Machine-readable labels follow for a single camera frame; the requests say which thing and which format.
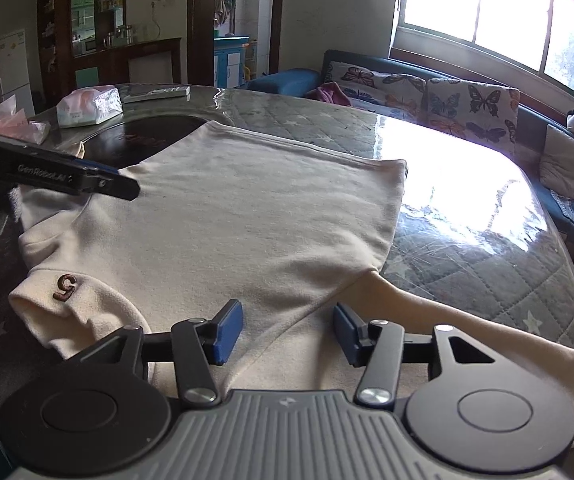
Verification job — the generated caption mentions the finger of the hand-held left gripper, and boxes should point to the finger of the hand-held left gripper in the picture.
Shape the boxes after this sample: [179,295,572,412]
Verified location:
[74,169,141,202]
[27,146,120,175]

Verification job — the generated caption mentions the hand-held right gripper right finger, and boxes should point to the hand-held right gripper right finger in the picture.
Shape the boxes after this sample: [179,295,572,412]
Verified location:
[333,302,505,407]

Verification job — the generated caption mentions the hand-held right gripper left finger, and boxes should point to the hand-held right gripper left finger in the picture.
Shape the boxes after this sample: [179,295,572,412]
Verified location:
[64,299,244,408]

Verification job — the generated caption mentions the cream sweater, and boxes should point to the cream sweater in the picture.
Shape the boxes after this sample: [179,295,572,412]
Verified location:
[7,120,574,448]

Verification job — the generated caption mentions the pink plastic bag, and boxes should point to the pink plastic bag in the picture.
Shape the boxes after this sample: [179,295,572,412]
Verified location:
[0,95,52,147]

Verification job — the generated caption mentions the white tissue pack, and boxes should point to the white tissue pack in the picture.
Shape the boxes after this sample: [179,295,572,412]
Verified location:
[56,86,122,128]

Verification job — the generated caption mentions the white fridge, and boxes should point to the white fridge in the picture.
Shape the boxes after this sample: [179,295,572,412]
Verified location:
[0,30,35,116]

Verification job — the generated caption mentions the dark wooden cabinet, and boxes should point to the dark wooden cabinet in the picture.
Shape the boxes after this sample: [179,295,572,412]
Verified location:
[36,0,183,106]

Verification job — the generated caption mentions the blue cabinet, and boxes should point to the blue cabinet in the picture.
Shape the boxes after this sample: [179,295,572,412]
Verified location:
[213,35,250,88]

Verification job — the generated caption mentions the blue sofa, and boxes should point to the blue sofa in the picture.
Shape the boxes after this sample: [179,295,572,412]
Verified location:
[232,50,574,281]

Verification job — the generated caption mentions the grey quilted table cover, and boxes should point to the grey quilted table cover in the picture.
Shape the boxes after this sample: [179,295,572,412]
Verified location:
[0,85,574,411]

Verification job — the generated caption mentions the long butterfly print pillow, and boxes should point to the long butterfly print pillow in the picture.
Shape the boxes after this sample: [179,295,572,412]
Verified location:
[324,61,429,100]
[347,92,422,125]

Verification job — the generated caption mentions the pink cloth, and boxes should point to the pink cloth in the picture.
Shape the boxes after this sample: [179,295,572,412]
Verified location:
[307,81,353,107]

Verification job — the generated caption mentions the square butterfly print pillow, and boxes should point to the square butterfly print pillow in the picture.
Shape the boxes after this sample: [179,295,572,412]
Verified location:
[426,78,521,158]

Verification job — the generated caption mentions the window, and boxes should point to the window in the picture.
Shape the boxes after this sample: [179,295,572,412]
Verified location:
[389,0,574,108]

